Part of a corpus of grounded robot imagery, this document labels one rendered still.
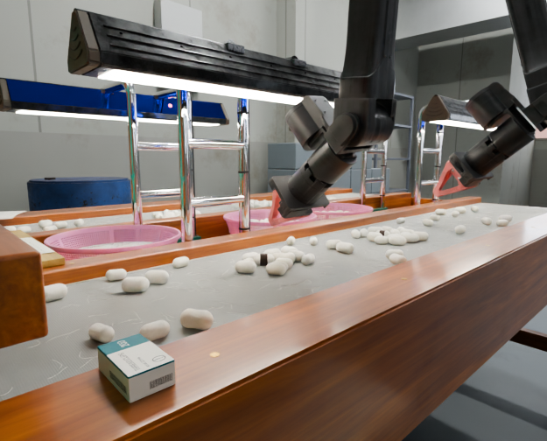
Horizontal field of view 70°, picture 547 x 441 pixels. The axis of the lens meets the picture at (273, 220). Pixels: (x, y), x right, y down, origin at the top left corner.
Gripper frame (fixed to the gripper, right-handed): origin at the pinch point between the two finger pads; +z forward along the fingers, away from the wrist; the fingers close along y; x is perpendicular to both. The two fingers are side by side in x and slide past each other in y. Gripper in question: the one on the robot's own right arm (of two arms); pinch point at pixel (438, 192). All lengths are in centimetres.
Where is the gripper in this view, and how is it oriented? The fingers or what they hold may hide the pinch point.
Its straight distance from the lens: 90.2
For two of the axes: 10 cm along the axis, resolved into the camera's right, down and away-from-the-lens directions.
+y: -7.4, 1.2, -6.6
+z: -5.1, 5.5, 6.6
